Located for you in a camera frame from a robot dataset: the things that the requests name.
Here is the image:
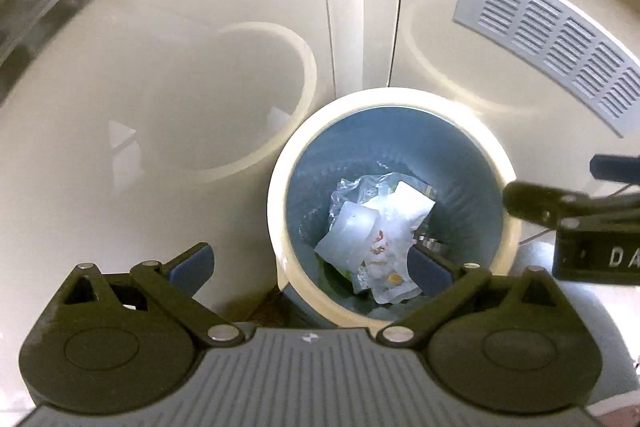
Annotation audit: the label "cream bin with blue liner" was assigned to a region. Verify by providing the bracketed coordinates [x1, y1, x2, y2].
[266, 88, 518, 327]

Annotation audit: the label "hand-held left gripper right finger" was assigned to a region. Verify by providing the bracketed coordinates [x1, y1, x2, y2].
[375, 246, 577, 349]

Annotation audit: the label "small white packet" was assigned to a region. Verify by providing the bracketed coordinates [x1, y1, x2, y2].
[365, 181, 437, 233]

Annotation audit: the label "green snack wrapper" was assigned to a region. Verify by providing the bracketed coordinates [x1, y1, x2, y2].
[320, 257, 361, 293]

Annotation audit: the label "beige cabinet door with vent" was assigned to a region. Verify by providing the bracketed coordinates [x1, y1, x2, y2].
[390, 0, 640, 258]

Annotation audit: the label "metal vent grille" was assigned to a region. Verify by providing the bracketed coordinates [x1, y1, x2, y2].
[452, 0, 640, 138]

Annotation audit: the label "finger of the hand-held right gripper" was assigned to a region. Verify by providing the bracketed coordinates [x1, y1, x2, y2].
[504, 181, 640, 228]
[590, 154, 640, 184]

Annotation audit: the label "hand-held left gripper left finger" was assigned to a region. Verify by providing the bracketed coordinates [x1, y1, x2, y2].
[44, 242, 245, 349]

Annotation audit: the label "translucent white plastic wrapper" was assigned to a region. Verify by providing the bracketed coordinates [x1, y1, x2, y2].
[315, 202, 383, 270]

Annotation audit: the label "white tissue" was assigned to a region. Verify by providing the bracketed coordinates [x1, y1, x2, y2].
[352, 217, 426, 305]

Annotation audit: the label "clear plastic bag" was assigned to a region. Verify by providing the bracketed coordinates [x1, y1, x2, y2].
[330, 174, 401, 220]

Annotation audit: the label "beige corner cabinet panel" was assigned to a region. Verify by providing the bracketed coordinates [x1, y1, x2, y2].
[315, 0, 408, 100]

